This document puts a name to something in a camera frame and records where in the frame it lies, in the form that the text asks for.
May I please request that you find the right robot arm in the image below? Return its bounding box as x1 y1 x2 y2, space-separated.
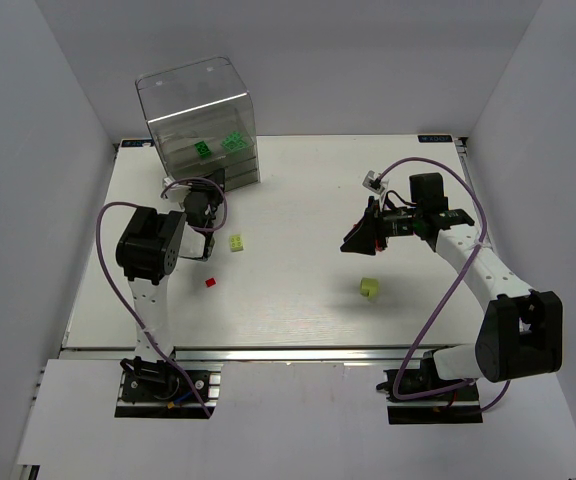
340 173 563 386

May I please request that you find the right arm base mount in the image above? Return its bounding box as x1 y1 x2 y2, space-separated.
375 369 483 425

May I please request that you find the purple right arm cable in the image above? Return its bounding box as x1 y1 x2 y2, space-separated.
375 156 512 413

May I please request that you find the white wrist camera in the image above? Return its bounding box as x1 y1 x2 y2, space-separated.
362 170 388 195
160 176 190 204

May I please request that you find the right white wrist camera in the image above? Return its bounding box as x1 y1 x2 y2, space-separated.
362 170 388 195

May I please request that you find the green square lego brick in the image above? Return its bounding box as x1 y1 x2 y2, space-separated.
194 141 212 159

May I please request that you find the clear plastic drawer container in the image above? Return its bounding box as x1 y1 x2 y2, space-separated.
135 56 260 192

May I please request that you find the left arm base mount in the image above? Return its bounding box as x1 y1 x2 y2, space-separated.
114 357 221 420

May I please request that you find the yellow square lego brick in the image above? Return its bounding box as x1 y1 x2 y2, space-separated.
229 234 244 252

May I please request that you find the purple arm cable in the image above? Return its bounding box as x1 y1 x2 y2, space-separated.
96 177 230 419
375 156 512 413

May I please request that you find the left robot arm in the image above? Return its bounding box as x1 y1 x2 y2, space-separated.
115 169 225 365

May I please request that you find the green long lego brick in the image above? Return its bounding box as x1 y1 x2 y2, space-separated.
220 131 249 153

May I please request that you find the yellow lego brick right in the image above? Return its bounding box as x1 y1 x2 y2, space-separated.
359 277 379 299

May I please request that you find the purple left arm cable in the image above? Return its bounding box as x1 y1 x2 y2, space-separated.
96 177 230 419

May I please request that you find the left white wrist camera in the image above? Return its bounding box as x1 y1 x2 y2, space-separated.
160 176 190 204

